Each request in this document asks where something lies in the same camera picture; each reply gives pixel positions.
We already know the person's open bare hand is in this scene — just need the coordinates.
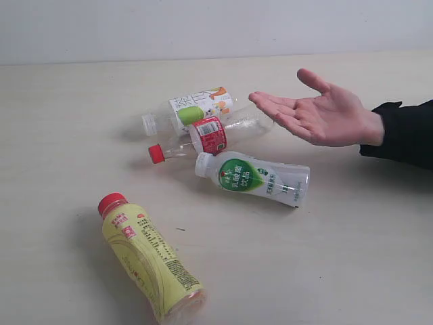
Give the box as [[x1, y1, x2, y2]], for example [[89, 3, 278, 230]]
[[249, 68, 385, 147]]

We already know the green white label yogurt bottle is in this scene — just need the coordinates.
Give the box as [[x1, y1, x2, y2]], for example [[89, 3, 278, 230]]
[[195, 151, 310, 208]]

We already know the clear bottle red label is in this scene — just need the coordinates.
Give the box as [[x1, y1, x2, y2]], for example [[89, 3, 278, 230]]
[[148, 104, 274, 164]]

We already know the yellow label bottle red cap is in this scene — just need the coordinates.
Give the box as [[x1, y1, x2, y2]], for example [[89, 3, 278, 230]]
[[97, 193, 206, 324]]

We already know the clear tea bottle white cap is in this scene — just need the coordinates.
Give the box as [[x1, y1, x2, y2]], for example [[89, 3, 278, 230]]
[[141, 87, 237, 137]]

